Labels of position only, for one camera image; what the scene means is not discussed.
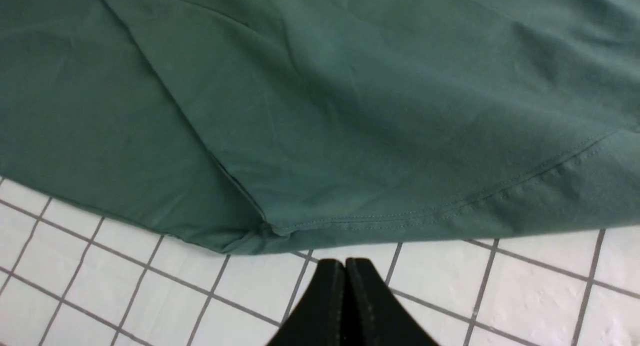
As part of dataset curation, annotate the green long sleeve shirt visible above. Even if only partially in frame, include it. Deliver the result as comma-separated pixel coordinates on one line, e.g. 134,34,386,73
0,0,640,255

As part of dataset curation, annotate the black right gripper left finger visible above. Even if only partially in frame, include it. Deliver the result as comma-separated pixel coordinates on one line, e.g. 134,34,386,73
268,259,346,346

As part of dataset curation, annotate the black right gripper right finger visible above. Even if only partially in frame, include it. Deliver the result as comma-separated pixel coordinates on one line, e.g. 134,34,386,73
345,258,438,346

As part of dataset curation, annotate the white grid tablecloth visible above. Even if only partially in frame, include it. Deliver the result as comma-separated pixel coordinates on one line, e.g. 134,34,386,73
0,177,640,346

